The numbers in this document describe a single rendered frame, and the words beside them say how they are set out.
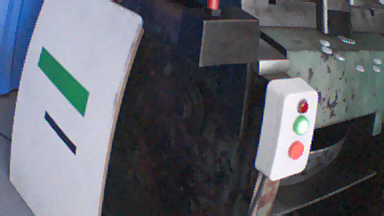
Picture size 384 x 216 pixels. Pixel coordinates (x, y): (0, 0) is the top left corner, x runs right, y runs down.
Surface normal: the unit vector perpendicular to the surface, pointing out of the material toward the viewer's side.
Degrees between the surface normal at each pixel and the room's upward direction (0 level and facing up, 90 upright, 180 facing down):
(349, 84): 90
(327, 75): 90
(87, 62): 78
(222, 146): 90
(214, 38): 90
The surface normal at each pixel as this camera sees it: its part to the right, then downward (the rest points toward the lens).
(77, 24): -0.79, -0.04
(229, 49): 0.50, 0.40
